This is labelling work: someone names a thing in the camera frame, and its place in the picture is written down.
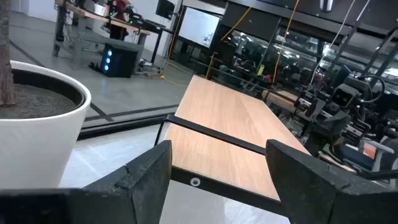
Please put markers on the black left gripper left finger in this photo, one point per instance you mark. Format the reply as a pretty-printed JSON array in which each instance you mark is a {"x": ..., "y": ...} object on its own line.
[{"x": 124, "y": 199}]

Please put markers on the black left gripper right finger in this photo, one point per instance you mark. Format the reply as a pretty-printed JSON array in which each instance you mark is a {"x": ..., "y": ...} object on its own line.
[{"x": 317, "y": 193}]

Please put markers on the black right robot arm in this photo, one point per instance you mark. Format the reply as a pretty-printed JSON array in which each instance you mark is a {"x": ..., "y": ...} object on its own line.
[{"x": 357, "y": 85}]

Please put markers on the blue office chair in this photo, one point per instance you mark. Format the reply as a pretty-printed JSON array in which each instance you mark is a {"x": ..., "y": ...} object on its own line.
[{"x": 354, "y": 157}]

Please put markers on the yellow-green tag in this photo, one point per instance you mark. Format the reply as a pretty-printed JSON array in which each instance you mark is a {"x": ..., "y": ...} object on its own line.
[{"x": 260, "y": 69}]

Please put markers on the white planter pot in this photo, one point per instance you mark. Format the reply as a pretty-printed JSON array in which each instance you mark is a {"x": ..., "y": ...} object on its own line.
[{"x": 37, "y": 149}]

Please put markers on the dark potting soil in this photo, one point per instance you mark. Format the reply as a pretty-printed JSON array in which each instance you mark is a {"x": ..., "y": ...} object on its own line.
[{"x": 31, "y": 102}]

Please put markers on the black computer tower blue lights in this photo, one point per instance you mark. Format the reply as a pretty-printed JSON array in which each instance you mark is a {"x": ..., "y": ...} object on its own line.
[{"x": 124, "y": 62}]

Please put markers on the large white display screen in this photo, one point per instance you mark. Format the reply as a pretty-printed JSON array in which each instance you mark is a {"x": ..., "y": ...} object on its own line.
[{"x": 196, "y": 26}]

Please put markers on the black desk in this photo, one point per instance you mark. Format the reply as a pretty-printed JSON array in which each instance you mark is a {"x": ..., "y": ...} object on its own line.
[{"x": 155, "y": 28}]

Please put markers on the green leafy potted tree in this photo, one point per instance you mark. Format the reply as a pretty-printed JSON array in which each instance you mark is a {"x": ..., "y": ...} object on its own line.
[{"x": 5, "y": 62}]

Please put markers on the wooden workbench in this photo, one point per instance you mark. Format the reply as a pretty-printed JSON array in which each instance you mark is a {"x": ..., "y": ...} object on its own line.
[{"x": 93, "y": 15}]

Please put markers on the red robot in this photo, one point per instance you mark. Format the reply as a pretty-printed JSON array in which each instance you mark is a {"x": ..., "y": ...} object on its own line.
[{"x": 122, "y": 6}]

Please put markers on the black monitor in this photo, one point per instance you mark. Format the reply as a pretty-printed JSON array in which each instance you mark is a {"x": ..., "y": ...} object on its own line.
[{"x": 164, "y": 8}]

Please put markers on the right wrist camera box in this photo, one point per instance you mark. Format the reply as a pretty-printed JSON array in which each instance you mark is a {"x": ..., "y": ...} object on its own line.
[{"x": 343, "y": 96}]

